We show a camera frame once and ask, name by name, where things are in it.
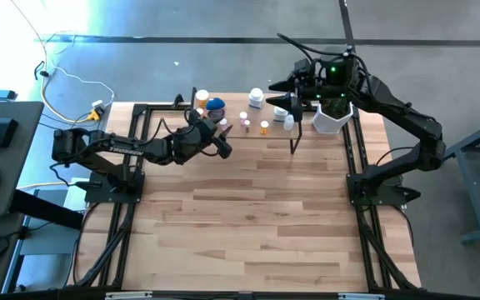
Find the white power adapter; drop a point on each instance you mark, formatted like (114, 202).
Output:
(98, 104)

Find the yellow plug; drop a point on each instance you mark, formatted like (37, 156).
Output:
(94, 115)

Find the white hexagonal planter pot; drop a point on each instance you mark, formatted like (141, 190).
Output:
(327, 126)

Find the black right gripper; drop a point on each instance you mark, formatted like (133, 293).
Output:
(331, 79)

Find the light pink pill vial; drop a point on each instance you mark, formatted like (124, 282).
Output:
(243, 116)

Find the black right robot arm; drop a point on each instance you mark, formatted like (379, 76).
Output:
(406, 116)

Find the salmon pink pill vial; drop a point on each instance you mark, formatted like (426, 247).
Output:
(223, 122)

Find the black desk beam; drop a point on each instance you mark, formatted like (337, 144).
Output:
(44, 208)

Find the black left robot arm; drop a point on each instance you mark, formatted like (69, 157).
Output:
(119, 149)

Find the short white pill bottle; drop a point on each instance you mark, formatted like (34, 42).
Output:
(256, 97)

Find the blue-grey metal stand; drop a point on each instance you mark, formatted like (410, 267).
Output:
(473, 196)

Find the tall white pill bottle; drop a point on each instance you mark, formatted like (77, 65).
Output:
(281, 113)

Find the black aluminium rig frame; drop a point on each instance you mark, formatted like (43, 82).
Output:
(140, 108)

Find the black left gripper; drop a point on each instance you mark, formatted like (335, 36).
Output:
(194, 141)

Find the small orange pill bottle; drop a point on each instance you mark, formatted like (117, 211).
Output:
(264, 125)

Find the silver aluminium bracket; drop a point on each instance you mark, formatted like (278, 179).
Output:
(127, 296)
(361, 296)

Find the wooden shelf black metal legs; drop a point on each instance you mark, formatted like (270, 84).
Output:
(273, 132)

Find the large orange pill bottle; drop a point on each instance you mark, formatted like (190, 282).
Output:
(201, 97)

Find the Tums bottle blue cap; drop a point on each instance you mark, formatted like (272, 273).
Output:
(216, 107)

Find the white box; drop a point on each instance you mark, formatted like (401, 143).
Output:
(73, 200)

